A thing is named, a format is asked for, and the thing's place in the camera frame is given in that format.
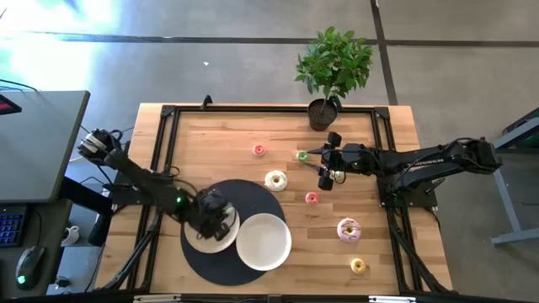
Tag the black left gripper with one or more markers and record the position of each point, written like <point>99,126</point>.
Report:
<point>212,206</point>

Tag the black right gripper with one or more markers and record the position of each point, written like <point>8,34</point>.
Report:
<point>353,157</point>

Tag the large white frosted donut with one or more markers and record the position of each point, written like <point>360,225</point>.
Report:
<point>269,185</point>

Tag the large pink chocolate-drizzled donut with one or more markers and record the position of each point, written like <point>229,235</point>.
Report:
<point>342,232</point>

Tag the small yellow donut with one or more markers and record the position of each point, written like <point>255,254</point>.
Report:
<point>353,267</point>

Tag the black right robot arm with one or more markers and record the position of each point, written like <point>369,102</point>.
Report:
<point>421,162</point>

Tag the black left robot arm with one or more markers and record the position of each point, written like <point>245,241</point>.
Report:
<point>139,177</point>

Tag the small green donut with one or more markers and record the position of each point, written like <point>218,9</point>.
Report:
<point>299,157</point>

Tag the flat white plate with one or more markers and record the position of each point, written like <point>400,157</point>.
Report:
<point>202,246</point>

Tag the small pink donut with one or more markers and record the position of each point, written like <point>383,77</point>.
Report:
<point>255,150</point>
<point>307,198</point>

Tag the deep white plate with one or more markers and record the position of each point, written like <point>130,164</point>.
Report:
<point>263,242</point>

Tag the round black woven placemat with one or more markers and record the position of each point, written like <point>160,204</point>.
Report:
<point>252,198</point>

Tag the green plant in black pot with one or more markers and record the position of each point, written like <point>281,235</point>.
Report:
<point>332,63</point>

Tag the dark low desk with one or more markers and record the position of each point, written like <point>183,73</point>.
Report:
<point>50,261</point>

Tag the black computer mouse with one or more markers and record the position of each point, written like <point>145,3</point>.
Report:
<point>29,267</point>

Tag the grey metal side table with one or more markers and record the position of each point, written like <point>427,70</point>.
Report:
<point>505,202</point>

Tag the grey desk top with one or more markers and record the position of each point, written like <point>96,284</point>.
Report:
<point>38,147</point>

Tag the black backlit keyboard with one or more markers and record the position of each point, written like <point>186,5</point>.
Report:
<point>10,225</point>

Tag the black device with red light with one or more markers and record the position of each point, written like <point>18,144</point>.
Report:
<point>7,105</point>

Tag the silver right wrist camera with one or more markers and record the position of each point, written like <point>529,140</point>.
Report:
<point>337,175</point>

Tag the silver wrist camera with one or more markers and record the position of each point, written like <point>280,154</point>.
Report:
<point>229,209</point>
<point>337,175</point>

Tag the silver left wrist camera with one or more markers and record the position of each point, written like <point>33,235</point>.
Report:
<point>229,209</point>

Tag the black aluminium table frame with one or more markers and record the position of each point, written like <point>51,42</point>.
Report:
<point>273,109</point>

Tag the silver metal bracket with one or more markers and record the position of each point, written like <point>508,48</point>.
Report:
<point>156,298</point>
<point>391,299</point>

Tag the black camera clamp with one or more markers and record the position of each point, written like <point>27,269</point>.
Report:
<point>206,102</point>

